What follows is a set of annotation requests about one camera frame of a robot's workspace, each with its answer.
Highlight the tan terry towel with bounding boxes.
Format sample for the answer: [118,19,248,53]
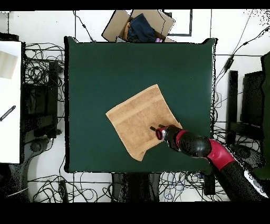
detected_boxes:
[105,83,183,162]

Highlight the orange cloth item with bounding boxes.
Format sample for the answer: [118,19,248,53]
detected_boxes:
[123,22,131,40]

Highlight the dark green table cloth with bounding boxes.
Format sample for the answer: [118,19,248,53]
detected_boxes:
[63,36,218,174]

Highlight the dark blue jeans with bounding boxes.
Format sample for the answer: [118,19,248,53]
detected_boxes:
[127,13,157,43]

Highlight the dark green fabric sheet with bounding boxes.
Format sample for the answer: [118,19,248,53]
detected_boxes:
[250,51,270,180]

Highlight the brown cardboard box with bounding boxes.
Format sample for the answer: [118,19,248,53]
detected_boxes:
[101,9,176,43]

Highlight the black metal stand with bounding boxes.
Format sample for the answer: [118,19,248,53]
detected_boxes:
[21,60,60,139]

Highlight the white desk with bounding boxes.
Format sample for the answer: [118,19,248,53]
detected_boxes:
[0,40,22,164]

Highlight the beige cardboard piece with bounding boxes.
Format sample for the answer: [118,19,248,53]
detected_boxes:
[0,50,18,80]

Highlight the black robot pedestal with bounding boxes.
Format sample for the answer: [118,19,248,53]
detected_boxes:
[111,172,161,202]

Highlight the black cable with adapter block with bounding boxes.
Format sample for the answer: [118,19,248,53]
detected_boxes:
[214,25,270,89]

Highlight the black metal frame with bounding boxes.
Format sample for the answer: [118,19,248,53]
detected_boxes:
[225,70,265,145]

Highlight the black cable with inline plug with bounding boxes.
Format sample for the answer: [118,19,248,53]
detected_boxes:
[72,10,97,43]

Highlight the black ribbed strap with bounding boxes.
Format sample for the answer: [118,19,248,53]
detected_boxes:
[0,105,17,123]

